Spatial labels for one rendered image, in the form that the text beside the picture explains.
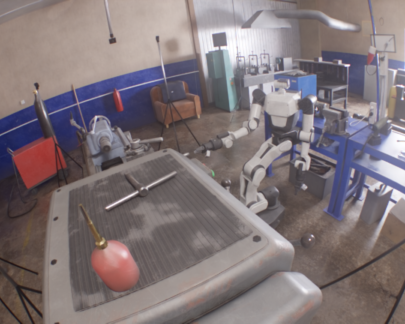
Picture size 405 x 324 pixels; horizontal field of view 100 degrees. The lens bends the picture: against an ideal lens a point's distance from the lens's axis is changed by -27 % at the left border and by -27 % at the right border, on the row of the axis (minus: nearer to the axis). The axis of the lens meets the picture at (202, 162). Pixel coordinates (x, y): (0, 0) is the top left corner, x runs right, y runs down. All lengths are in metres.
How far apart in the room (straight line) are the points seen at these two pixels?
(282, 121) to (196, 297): 1.65
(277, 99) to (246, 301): 1.61
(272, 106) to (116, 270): 1.69
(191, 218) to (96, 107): 5.18
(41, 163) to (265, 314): 4.15
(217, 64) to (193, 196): 5.04
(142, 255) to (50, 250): 0.23
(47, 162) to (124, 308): 4.02
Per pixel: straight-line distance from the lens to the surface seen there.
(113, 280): 0.37
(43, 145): 4.24
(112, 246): 0.35
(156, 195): 0.56
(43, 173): 4.35
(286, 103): 1.81
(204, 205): 0.50
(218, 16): 6.61
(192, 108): 5.30
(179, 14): 6.07
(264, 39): 7.54
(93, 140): 1.94
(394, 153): 1.99
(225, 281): 0.38
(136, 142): 1.35
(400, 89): 5.75
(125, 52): 5.57
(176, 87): 5.39
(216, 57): 5.45
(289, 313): 0.40
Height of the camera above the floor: 1.65
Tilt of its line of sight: 28 degrees down
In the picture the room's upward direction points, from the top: 9 degrees counter-clockwise
